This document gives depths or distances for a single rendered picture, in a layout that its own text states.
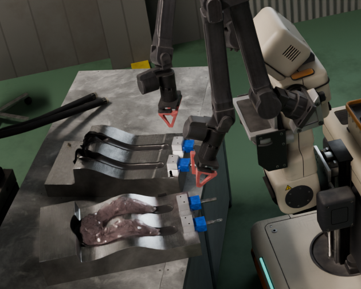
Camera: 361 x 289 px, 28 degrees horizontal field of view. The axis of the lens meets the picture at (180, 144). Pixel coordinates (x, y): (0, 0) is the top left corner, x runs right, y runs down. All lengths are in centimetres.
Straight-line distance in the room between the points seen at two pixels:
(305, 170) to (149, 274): 66
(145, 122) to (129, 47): 200
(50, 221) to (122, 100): 88
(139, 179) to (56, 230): 36
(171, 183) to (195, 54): 256
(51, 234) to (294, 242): 114
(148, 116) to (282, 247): 78
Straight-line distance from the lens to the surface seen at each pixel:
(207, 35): 201
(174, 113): 246
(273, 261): 300
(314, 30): 513
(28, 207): 267
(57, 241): 233
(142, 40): 488
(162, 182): 251
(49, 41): 504
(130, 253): 228
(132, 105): 306
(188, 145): 260
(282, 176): 257
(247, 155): 399
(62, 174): 267
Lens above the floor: 245
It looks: 36 degrees down
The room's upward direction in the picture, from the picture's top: 10 degrees counter-clockwise
